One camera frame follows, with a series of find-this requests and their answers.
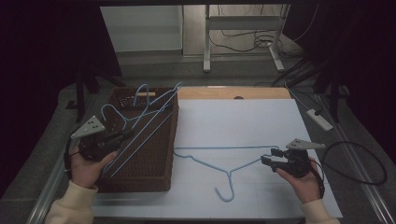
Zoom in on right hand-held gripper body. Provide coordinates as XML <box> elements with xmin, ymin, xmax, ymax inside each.
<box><xmin>274</xmin><ymin>137</ymin><xmax>327</xmax><ymax>179</ymax></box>

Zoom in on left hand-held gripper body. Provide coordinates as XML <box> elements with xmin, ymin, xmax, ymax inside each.
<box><xmin>70</xmin><ymin>115</ymin><xmax>126</xmax><ymax>163</ymax></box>

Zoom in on blue wire hanger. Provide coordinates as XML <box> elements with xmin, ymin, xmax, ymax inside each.
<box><xmin>173</xmin><ymin>145</ymin><xmax>280</xmax><ymax>203</ymax></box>
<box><xmin>100</xmin><ymin>104</ymin><xmax>174</xmax><ymax>178</ymax></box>
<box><xmin>102</xmin><ymin>81</ymin><xmax>184</xmax><ymax>175</ymax></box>

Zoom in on brown woven basket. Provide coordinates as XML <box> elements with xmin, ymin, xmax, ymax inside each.
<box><xmin>92</xmin><ymin>87</ymin><xmax>180</xmax><ymax>194</ymax></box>

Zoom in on person's right hand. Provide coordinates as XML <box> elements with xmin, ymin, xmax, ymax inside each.
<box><xmin>276</xmin><ymin>157</ymin><xmax>322</xmax><ymax>205</ymax></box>

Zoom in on person's left hand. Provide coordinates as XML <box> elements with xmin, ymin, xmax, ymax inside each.
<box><xmin>68</xmin><ymin>148</ymin><xmax>119</xmax><ymax>189</ymax></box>

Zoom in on white table mat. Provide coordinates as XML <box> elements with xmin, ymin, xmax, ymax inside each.
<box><xmin>92</xmin><ymin>98</ymin><xmax>344</xmax><ymax>219</ymax></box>

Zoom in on white power strip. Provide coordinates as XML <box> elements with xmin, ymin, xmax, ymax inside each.
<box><xmin>305</xmin><ymin>108</ymin><xmax>334</xmax><ymax>132</ymax></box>

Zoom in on black stand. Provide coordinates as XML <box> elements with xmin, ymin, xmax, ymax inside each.
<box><xmin>65</xmin><ymin>60</ymin><xmax>127</xmax><ymax>124</ymax></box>
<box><xmin>312</xmin><ymin>60</ymin><xmax>351</xmax><ymax>124</ymax></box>

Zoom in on white panel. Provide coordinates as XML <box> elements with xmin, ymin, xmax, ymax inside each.
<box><xmin>99</xmin><ymin>5</ymin><xmax>184</xmax><ymax>54</ymax></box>

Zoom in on right hand-held gripper black cable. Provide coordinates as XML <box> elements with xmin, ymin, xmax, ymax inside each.
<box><xmin>308</xmin><ymin>158</ymin><xmax>326</xmax><ymax>200</ymax></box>

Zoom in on white power strip cable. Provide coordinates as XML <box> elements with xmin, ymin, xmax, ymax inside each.
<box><xmin>283</xmin><ymin>81</ymin><xmax>313</xmax><ymax>113</ymax></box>

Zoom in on black looped cable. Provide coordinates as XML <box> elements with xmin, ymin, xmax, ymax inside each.
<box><xmin>320</xmin><ymin>141</ymin><xmax>389</xmax><ymax>187</ymax></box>

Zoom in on black floor cables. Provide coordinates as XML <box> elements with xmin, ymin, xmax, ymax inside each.
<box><xmin>207</xmin><ymin>4</ymin><xmax>320</xmax><ymax>59</ymax></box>

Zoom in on white desk frame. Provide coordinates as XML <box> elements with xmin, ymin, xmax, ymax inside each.
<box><xmin>202</xmin><ymin>4</ymin><xmax>292</xmax><ymax>74</ymax></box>

